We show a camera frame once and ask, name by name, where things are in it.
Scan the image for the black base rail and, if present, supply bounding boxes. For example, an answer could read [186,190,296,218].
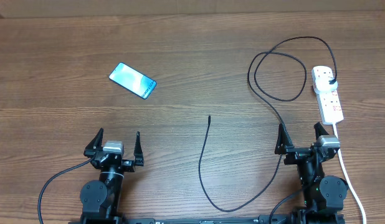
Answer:
[73,215,346,224]

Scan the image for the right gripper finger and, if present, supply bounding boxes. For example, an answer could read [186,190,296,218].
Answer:
[274,123,294,155]
[313,122,329,139]

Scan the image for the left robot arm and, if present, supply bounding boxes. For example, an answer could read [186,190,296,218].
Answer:
[80,128,145,223]

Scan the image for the blue screen smartphone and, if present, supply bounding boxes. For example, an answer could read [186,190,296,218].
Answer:
[109,62,157,100]

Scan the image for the white power strip cord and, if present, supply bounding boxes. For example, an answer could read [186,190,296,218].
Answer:
[331,123,368,224]

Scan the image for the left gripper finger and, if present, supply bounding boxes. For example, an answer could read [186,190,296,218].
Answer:
[133,131,145,166]
[85,128,104,151]

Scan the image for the black charging cable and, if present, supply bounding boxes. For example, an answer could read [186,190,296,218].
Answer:
[197,35,338,213]

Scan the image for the white power strip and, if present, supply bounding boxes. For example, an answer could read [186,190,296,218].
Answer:
[311,66,344,125]

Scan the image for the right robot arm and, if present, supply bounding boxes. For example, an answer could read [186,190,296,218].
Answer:
[269,123,349,223]

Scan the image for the white charger adapter plug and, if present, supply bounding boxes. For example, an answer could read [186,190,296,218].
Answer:
[313,77,338,94]

